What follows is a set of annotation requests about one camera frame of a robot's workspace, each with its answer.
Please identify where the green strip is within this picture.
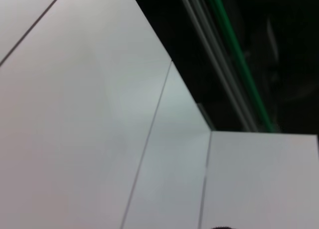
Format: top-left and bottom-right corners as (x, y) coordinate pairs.
(203, 0), (281, 133)

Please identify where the white frame rail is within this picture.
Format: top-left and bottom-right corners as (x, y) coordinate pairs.
(177, 0), (265, 133)

